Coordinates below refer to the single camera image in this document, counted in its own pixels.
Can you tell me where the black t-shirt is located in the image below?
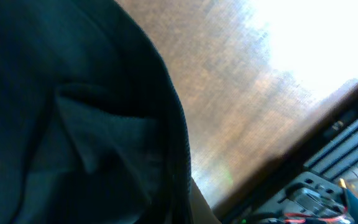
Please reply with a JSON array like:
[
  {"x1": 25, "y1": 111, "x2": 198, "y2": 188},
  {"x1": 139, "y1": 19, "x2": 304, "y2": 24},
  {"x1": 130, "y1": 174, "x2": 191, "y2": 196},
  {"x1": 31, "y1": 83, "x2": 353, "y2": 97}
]
[{"x1": 0, "y1": 0, "x2": 193, "y2": 223}]

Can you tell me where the grey robot base electronics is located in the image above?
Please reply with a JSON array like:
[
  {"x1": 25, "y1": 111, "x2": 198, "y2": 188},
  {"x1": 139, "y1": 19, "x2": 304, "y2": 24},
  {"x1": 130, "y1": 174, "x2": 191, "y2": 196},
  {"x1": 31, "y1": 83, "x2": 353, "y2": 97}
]
[{"x1": 232, "y1": 172, "x2": 358, "y2": 224}]

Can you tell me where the aluminium frame rail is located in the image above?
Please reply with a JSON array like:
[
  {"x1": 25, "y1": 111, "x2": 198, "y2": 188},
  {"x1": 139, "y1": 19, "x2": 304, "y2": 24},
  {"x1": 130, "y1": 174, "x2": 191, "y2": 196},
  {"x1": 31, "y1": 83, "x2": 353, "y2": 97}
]
[{"x1": 303, "y1": 119, "x2": 358, "y2": 181}]

